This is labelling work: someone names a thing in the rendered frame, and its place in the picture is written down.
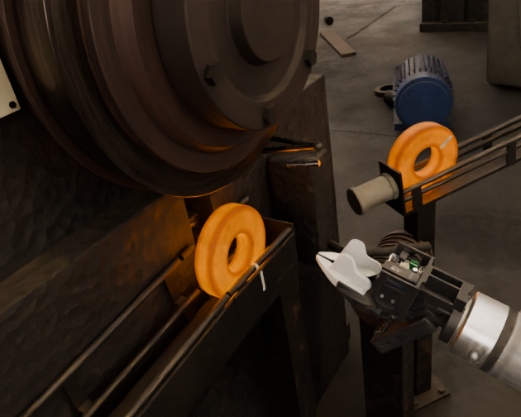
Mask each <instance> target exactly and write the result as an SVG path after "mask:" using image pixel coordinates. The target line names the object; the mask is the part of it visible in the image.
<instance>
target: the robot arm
mask: <svg viewBox="0 0 521 417"><path fill-rule="evenodd" d="M405 248H408V249H409V250H411V251H414V252H417V253H418V254H420V255H422V256H423V259H422V260H421V262H418V261H415V260H414V259H412V258H410V257H408V253H407V252H405V251H404V250H405ZM434 258H435V257H433V256H430V255H428V254H426V253H424V252H421V251H419V250H418V249H416V248H414V247H411V246H409V245H407V244H405V243H403V242H401V241H399V244H398V246H397V248H396V250H395V253H392V254H391V253H390V256H389V257H388V260H386V261H385V263H384V264H381V263H379V262H378V261H376V260H374V259H372V258H370V257H368V256H367V254H366V248H365V244H364V243H363V242H361V241H360V240H357V239H352V240H350V241H349V243H348V244H347V245H346V247H345V248H344V249H343V250H342V252H341V253H335V252H319V253H318V254H317V255H316V260H317V262H318V264H319V265H320V267H321V269H322V270H323V272H324V274H325V275H326V276H327V278H328V279H329V280H330V281H331V282H332V283H333V284H334V285H335V286H336V289H337V291H338V292H339V293H340V294H341V295H342V296H343V297H344V298H345V299H346V300H347V301H348V302H349V303H350V304H351V305H353V306H354V307H356V308H357V309H359V310H360V311H363V312H365V313H368V314H371V315H372V316H374V317H375V318H376V319H378V318H379V317H380V318H382V319H386V320H388V321H386V322H383V323H382V324H380V325H379V326H378V327H377V328H376V329H375V331H374V336H373V338H372V339H371V341H370V342H371V343H372V344H373V345H374V346H375V348H376V349H377V350H378V351H379V352H380V353H384V352H388V351H389V350H392V349H394V348H397V347H400V346H402V345H404V344H406V343H410V342H412V341H414V340H416V339H419V338H421V337H424V336H426V335H429V334H430V333H434V332H436V331H437V328H438V325H439V326H441V327H442V330H441V332H440V333H439V336H438V339H439V340H441V341H443V342H445V343H448V342H449V341H450V342H449V345H448V348H447V350H448V352H449V353H451V354H452V355H454V356H456V357H459V358H460V359H461V360H463V361H465V362H468V363H470V364H471V365H473V366H474V367H477V368H479V369H481V370H482V371H484V372H486V373H488V374H490V375H492V376H493V377H495V378H497V379H499V380H501V381H503V382H505V383H506V384H508V385H510V386H512V387H514V388H516V389H518V390H519V391H521V310H520V311H517V310H515V309H512V308H510V307H509V306H508V305H506V304H502V303H500V302H499V301H497V300H494V299H492V298H490V297H489V296H487V295H484V294H482V293H481V292H476V293H475V294H474V295H473V297H472V298H471V297H470V293H471V292H472V290H473V288H474V286H473V285H472V284H469V283H467V282H465V281H463V280H461V279H459V278H457V277H455V276H453V275H451V274H449V273H446V272H445V271H442V270H440V269H438V268H436V267H435V266H432V263H433V260H434ZM373 281H374V283H373V285H372V287H371V282H373ZM370 288H372V289H373V290H371V291H368V289H370Z"/></svg>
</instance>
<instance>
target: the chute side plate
mask: <svg viewBox="0 0 521 417"><path fill-rule="evenodd" d="M293 262H294V264H295V270H296V274H297V273H298V272H299V259H298V253H297V247H296V241H295V235H294V233H291V234H290V235H289V236H288V237H287V239H286V240H285V241H284V242H283V243H282V244H281V245H280V246H279V247H278V248H277V249H276V251H275V252H274V253H273V254H272V255H271V256H270V257H269V258H268V259H267V261H266V262H265V263H264V264H263V265H262V266H261V267H260V268H259V270H258V271H257V272H256V273H255V274H254V275H253V276H252V277H251V278H250V279H249V280H248V281H247V283H245V285H244V286H243V287H242V288H241V289H240V290H239V291H238V292H237V293H236V294H235V295H234V296H233V298H232V299H233V300H230V301H229V303H228V304H227V305H226V306H225V308H224V309H223V311H222V312H221V313H220V314H219V315H218V316H217V317H216V318H215V320H214V321H213V322H212V323H211V325H210V326H209V327H208V329H207V330H206V331H205V332H204V334H203V335H202V336H201V337H200V339H199V340H198V341H197V342H196V343H195V344H194V346H193V347H192V348H191V349H190V350H189V352H188V353H187V354H186V356H185V357H184V358H183V360H182V361H181V362H180V363H179V365H178V366H177V367H176V368H175V369H174V370H173V371H172V373H171V374H170V375H169V377H168V378H167V379H166V380H165V382H164V383H163V384H162V385H161V387H160V388H159V389H158V391H157V392H156V393H155V394H154V395H153V396H152V397H151V399H150V400H149V401H148V402H147V404H146V405H145V406H144V408H143V409H142V410H141V411H140V413H139V414H138V415H137V416H136V417H186V416H187V415H188V413H189V412H190V411H191V409H192V408H193V407H194V406H195V404H196V403H197V401H198V400H199V398H200V397H201V396H202V394H203V393H204V392H205V391H206V390H207V388H208V386H209V385H210V384H211V382H212V381H213V379H214V378H215V377H216V375H217V374H218V373H219V372H220V370H221V369H222V367H223V366H224V365H225V363H226V362H227V360H228V359H229V358H230V356H231V355H232V354H233V353H234V351H235V350H236V349H237V347H238V346H239V344H240V343H241V341H242V340H243V338H244V337H245V336H246V335H247V334H248V333H249V332H250V331H251V329H252V328H253V327H254V325H255V324H256V323H257V322H258V320H259V319H260V318H261V316H262V315H263V314H264V313H265V312H266V310H267V309H268V308H269V307H270V306H271V305H272V304H273V302H274V301H275V300H276V298H277V297H278V296H279V295H280V290H279V286H278V280H279V278H280V277H281V276H282V275H283V274H284V273H285V272H286V271H287V270H288V268H289V267H290V266H291V265H292V263H293ZM261 271H262V272H263V276H264V282H265V290H263V285H262V281H261Z"/></svg>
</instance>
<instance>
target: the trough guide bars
mask: <svg viewBox="0 0 521 417"><path fill-rule="evenodd" d="M519 121H521V115H519V116H517V117H515V118H513V119H510V120H508V121H507V122H504V123H502V124H500V125H498V126H496V127H493V128H491V129H489V130H487V131H485V132H482V133H481V134H479V135H476V136H474V137H472V138H470V139H468V140H465V141H463V142H461V143H459V144H457V146H458V150H459V149H461V148H463V147H465V146H468V145H470V144H471V143H473V142H476V141H479V140H480V139H483V141H480V142H478V143H476V144H474V145H472V146H469V147H467V148H466V149H463V150H461V151H458V153H457V158H458V157H461V156H464V155H465V154H467V153H469V152H471V151H474V150H476V149H478V148H480V147H482V146H483V151H482V152H480V153H478V154H476V155H474V156H472V157H470V158H467V159H465V160H463V161H461V162H459V163H457V164H455V165H452V166H450V167H448V168H446V169H445V170H442V171H440V172H437V173H436V174H434V175H431V176H429V177H428V178H426V179H424V180H420V181H419V182H417V183H415V184H413V185H410V186H409V187H406V188H404V194H407V193H409V192H411V194H409V195H407V196H405V197H404V201H405V203H406V202H408V201H410V200H412V203H413V209H414V212H418V211H419V210H421V209H423V196H422V194H425V193H427V192H429V191H431V190H433V189H436V188H437V187H439V186H441V185H444V184H446V183H447V182H450V181H452V180H454V179H456V178H458V177H460V176H462V175H464V174H466V173H468V172H471V171H473V170H475V169H477V168H479V167H481V166H483V165H485V164H487V163H489V162H491V161H494V160H496V159H498V158H500V157H501V156H504V155H506V163H507V164H508V167H510V166H512V165H514V164H516V150H517V149H519V148H520V147H521V141H520V142H518V143H516V142H517V141H519V140H521V133H520V134H518V135H517V136H515V137H511V138H510V139H508V140H506V141H503V142H501V143H500V144H497V145H495V146H492V142H493V141H495V140H497V139H499V138H501V137H504V136H506V135H508V134H510V133H511V132H514V131H517V130H519V129H520V128H521V123H519V124H517V125H514V126H512V127H510V128H508V129H506V130H504V131H502V132H499V133H497V134H495V135H493V136H492V134H493V133H495V132H497V131H500V130H502V129H504V128H506V127H508V126H510V125H513V124H515V123H516V122H519ZM504 147H506V148H505V149H503V150H502V151H499V152H497V153H495V154H494V155H492V156H488V155H489V154H491V153H493V152H495V151H497V150H500V149H502V148H504ZM485 156H488V157H486V158H485V159H483V160H481V161H478V162H476V163H475V164H473V165H469V164H470V163H472V162H474V161H477V160H479V159H480V158H483V157H485ZM430 157H431V156H430ZM430 157H429V158H427V159H425V160H423V161H420V162H418V163H416V164H414V165H413V168H414V170H416V169H418V168H420V167H422V166H424V165H426V164H427V163H428V162H429V160H430ZM466 165H469V166H467V167H466V168H464V169H462V170H459V171H458V172H456V173H453V174H451V175H449V176H447V177H445V178H443V179H441V180H439V181H437V182H434V183H432V184H430V185H428V186H426V187H424V188H421V187H422V186H424V185H426V184H428V183H431V182H433V181H434V180H437V179H439V178H441V177H443V176H444V175H448V174H450V173H452V172H453V171H455V170H458V169H460V168H462V167H463V166H466Z"/></svg>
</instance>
